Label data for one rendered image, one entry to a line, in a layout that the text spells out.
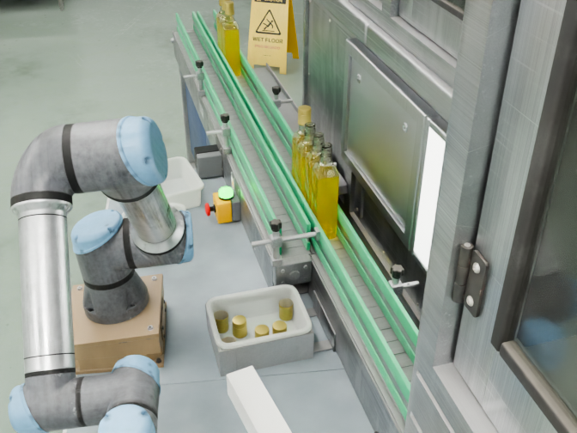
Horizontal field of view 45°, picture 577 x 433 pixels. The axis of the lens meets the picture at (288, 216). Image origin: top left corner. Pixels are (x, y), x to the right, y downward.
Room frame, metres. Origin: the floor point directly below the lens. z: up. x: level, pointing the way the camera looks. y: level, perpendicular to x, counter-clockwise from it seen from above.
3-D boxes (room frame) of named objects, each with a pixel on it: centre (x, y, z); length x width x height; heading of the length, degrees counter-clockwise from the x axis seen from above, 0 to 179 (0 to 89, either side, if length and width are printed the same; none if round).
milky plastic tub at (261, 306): (1.20, 0.07, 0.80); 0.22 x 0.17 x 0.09; 106
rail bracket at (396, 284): (1.17, -0.25, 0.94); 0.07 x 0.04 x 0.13; 106
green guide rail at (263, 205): (2.21, 0.26, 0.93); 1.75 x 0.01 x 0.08; 16
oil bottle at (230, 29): (2.55, 0.22, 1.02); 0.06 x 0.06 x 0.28; 16
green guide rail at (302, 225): (2.23, 0.19, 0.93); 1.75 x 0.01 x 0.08; 16
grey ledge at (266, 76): (2.16, 0.00, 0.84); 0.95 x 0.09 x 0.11; 16
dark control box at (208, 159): (2.01, 0.27, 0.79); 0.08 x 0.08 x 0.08; 16
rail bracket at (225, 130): (1.91, 0.22, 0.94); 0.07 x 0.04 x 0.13; 106
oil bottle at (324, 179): (1.47, -0.09, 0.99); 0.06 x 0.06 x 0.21; 16
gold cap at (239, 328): (1.21, 0.12, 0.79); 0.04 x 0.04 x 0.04
